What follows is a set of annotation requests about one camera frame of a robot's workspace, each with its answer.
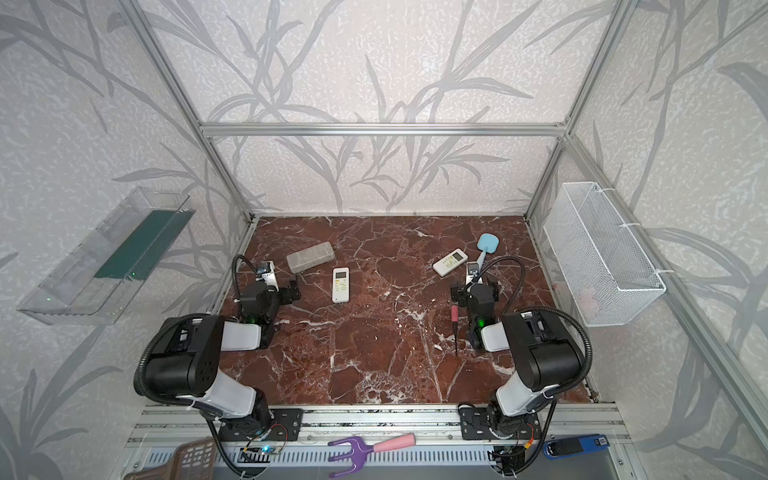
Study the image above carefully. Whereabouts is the pink handled screwdriver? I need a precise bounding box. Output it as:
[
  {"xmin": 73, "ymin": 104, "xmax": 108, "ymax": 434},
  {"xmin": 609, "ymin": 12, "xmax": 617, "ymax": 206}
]
[{"xmin": 450, "ymin": 304, "xmax": 459, "ymax": 356}]

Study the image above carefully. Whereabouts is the white remote control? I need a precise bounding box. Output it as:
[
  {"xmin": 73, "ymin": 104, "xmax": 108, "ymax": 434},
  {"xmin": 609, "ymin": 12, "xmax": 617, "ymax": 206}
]
[
  {"xmin": 432, "ymin": 249, "xmax": 468, "ymax": 277},
  {"xmin": 332, "ymin": 267, "xmax": 350, "ymax": 304}
]

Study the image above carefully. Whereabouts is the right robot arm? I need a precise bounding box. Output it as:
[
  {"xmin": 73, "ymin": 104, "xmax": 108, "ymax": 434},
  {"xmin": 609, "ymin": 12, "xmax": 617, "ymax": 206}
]
[{"xmin": 450, "ymin": 283, "xmax": 594, "ymax": 440}]

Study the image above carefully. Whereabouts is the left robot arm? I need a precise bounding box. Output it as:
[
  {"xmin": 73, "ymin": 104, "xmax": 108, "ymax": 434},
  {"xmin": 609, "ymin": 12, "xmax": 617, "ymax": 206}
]
[{"xmin": 134, "ymin": 279, "xmax": 303, "ymax": 442}]

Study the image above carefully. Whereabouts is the grey glasses case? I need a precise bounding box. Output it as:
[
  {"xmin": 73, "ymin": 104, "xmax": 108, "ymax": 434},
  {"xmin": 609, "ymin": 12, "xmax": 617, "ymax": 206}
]
[{"xmin": 286, "ymin": 241, "xmax": 335, "ymax": 274}]

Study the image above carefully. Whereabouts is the blue black device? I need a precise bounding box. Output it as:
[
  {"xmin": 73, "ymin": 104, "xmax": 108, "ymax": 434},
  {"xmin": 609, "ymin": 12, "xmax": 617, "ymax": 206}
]
[{"xmin": 543, "ymin": 434, "xmax": 610, "ymax": 460}]

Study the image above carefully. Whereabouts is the brown plastic basket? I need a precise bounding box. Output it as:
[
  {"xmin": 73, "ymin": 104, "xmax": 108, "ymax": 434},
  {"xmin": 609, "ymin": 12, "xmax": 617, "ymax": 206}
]
[{"xmin": 124, "ymin": 437, "xmax": 218, "ymax": 480}]

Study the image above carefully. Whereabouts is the purple pink garden fork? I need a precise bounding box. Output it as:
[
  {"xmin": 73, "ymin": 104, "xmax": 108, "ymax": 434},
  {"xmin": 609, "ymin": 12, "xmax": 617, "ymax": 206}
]
[{"xmin": 328, "ymin": 433, "xmax": 416, "ymax": 479}]

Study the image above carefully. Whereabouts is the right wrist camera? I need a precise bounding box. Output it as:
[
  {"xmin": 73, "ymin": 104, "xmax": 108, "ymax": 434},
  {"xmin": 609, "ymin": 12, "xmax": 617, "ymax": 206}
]
[{"xmin": 465, "ymin": 262, "xmax": 481, "ymax": 284}]

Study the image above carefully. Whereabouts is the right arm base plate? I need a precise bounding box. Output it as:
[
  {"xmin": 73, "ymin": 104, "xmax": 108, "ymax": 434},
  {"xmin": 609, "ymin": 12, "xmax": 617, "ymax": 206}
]
[{"xmin": 457, "ymin": 403, "xmax": 541, "ymax": 442}]

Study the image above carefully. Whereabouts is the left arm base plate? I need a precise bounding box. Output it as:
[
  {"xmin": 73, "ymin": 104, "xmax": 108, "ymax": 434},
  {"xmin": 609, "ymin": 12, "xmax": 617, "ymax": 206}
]
[{"xmin": 218, "ymin": 408, "xmax": 304, "ymax": 442}]

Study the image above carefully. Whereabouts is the white wire mesh basket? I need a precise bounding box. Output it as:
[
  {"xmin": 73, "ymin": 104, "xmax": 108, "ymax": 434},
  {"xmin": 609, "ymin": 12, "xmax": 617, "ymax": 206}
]
[{"xmin": 544, "ymin": 182, "xmax": 666, "ymax": 327}]

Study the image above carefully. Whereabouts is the clear acrylic wall shelf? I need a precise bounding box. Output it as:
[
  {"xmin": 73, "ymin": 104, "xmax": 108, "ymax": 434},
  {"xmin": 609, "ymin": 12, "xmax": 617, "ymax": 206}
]
[{"xmin": 17, "ymin": 187, "xmax": 196, "ymax": 326}]

